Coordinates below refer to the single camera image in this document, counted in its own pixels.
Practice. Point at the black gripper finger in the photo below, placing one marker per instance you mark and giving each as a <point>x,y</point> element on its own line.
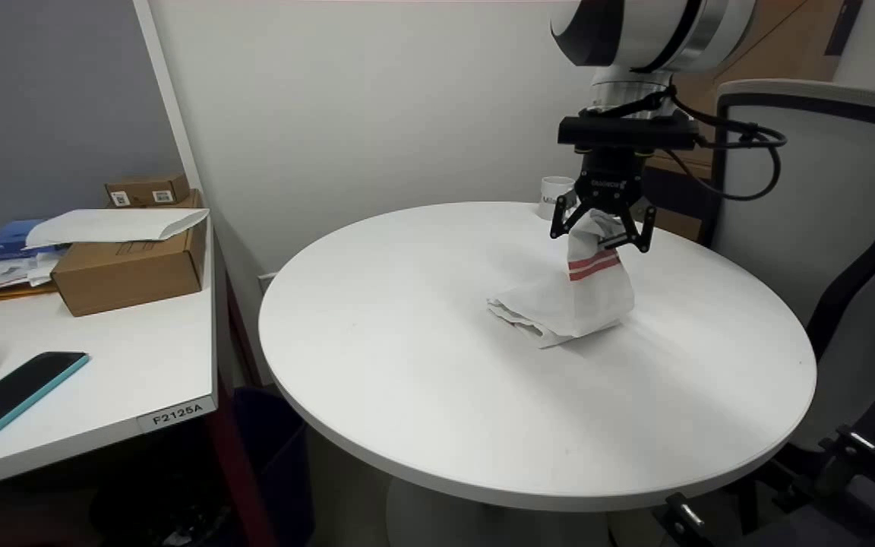
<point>623,229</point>
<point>565,213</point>

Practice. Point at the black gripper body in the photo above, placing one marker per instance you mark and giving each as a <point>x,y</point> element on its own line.
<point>609,181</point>

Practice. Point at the white red-striped kitchen towel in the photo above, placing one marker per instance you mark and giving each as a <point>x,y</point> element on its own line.
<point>587,297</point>

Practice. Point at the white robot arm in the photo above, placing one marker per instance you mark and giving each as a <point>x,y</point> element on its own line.
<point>635,109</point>

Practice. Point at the white mug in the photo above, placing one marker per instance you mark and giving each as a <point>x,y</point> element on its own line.
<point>551,194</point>

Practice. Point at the grey mesh office chair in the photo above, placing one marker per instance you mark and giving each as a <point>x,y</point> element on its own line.
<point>813,234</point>

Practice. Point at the brown cardboard sheet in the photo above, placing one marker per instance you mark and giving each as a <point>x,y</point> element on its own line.
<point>785,41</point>

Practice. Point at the round white table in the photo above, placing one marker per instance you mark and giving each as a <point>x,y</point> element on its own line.
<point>382,340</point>

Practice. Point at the small brown cardboard box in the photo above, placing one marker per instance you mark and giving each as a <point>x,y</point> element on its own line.
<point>149,194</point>

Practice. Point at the white side desk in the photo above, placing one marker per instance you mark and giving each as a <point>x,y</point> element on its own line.
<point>139,370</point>

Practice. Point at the white envelope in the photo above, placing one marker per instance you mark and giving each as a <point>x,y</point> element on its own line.
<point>111,227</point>

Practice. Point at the large brown cardboard box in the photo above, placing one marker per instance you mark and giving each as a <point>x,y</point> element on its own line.
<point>95,279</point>

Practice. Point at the blue box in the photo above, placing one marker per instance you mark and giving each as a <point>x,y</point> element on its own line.
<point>14,237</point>

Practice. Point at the teal case smartphone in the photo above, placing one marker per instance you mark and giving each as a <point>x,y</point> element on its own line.
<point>32,380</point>

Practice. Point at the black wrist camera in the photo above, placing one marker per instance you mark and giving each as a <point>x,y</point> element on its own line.
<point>587,131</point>

